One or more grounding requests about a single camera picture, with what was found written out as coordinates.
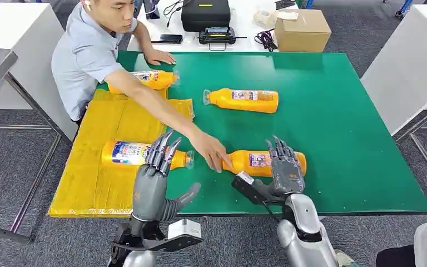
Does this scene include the black remote controller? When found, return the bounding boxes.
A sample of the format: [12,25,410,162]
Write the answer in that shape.
[198,27,247,51]

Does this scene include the brown cardboard box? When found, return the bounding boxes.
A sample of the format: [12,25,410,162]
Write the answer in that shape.
[274,9,332,53]

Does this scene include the steel table frame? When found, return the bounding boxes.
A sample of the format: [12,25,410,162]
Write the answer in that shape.
[394,97,427,200]
[0,73,64,245]

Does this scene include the green table mat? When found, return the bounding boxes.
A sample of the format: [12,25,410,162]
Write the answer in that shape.
[97,51,427,215]

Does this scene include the clear plastic tape roll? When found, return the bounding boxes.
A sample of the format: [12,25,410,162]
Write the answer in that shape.
[252,9,277,29]

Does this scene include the thin black cable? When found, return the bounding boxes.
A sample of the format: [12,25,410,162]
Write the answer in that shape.
[162,0,186,28]

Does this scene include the white table with side panel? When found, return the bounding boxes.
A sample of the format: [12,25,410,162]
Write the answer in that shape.
[0,3,78,142]

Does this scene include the white table with equipment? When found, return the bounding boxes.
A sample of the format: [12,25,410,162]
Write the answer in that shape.
[127,0,300,53]

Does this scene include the white slanted table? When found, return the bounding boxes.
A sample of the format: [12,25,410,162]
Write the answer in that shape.
[360,4,427,137]

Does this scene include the white paper slip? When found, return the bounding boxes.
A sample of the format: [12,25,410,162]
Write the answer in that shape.
[274,11,299,21]

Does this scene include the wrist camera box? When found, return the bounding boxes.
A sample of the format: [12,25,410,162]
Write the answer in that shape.
[231,171,267,206]
[167,219,202,240]

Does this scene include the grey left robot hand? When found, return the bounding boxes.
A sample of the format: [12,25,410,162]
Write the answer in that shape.
[131,130,202,223]

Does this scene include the yellow plastic sheet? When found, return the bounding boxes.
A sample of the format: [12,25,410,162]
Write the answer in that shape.
[47,88,195,219]

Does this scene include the person's left hand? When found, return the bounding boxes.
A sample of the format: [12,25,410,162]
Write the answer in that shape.
[144,48,177,66]

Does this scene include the black smartphone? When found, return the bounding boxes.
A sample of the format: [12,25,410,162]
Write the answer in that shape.
[151,33,183,45]

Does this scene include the person's right hand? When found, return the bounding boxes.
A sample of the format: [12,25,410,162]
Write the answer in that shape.
[188,131,234,174]

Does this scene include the dark upright tablet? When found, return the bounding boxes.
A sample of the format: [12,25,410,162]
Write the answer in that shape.
[142,0,161,21]

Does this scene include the black coiled cable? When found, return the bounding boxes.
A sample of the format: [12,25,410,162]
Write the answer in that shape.
[254,29,278,53]

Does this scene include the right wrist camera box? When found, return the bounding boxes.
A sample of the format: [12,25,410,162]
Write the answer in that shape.
[231,171,267,206]

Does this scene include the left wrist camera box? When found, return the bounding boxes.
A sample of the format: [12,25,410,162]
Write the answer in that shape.
[167,219,202,240]

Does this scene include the small black device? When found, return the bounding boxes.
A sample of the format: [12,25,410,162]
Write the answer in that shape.
[274,0,296,11]

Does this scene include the orange drink bottle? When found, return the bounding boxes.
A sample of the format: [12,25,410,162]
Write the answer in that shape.
[101,140,195,171]
[203,87,280,114]
[107,71,180,96]
[221,149,307,178]

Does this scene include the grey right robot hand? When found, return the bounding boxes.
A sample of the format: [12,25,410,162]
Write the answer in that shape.
[252,135,306,202]

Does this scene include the black carrying case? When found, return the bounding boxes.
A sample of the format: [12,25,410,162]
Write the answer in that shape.
[181,0,231,33]

